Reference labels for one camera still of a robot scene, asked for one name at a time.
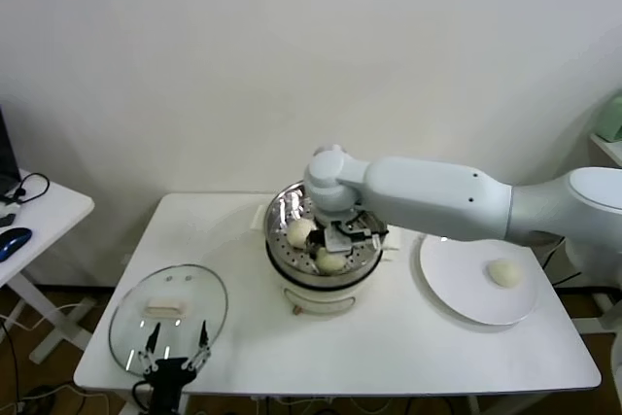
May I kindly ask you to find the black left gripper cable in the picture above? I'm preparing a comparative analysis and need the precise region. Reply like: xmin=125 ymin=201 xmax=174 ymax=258
xmin=132 ymin=382 xmax=155 ymax=411

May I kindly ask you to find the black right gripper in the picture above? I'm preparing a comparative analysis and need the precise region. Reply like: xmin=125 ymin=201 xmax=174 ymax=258
xmin=305 ymin=213 xmax=390 ymax=260

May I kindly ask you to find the white shelf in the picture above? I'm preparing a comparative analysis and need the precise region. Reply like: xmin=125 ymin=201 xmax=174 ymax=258
xmin=589 ymin=131 xmax=622 ymax=171

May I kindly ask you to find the white round plate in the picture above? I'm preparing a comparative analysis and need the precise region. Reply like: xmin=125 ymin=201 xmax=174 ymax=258
xmin=419 ymin=232 xmax=539 ymax=328

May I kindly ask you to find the glass pot lid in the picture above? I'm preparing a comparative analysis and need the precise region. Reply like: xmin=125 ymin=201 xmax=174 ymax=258
xmin=107 ymin=263 xmax=228 ymax=378

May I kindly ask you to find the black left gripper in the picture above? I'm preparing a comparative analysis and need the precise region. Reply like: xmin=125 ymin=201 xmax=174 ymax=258
xmin=135 ymin=320 xmax=213 ymax=415

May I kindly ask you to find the white steamed baozi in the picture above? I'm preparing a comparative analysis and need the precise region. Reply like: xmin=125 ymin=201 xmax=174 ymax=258
xmin=286 ymin=219 xmax=317 ymax=249
xmin=315 ymin=248 xmax=347 ymax=274
xmin=485 ymin=259 xmax=522 ymax=289

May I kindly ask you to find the blue computer mouse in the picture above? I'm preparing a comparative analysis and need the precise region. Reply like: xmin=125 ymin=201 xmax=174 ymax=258
xmin=0 ymin=227 xmax=33 ymax=262

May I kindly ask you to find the pale green appliance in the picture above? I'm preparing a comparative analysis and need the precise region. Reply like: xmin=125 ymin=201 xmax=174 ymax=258
xmin=595 ymin=88 xmax=622 ymax=143

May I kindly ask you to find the white side desk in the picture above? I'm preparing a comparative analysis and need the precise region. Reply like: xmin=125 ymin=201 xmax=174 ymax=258
xmin=0 ymin=169 xmax=95 ymax=365

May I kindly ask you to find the white electric cooking pot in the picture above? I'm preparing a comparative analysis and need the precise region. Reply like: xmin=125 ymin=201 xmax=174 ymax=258
xmin=250 ymin=204 xmax=403 ymax=318

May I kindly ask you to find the stainless steel steamer basket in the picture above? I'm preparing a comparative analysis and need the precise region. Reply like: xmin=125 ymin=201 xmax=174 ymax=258
xmin=264 ymin=181 xmax=390 ymax=288

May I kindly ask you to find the white floor cable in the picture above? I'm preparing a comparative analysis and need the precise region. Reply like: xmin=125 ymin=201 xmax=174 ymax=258
xmin=0 ymin=302 xmax=98 ymax=333

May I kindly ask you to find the black laptop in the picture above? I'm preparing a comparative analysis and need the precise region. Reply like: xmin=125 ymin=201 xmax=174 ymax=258
xmin=0 ymin=106 xmax=22 ymax=197

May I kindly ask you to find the black looped desk cable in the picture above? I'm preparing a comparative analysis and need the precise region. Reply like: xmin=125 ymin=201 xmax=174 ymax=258
xmin=4 ymin=171 xmax=52 ymax=207

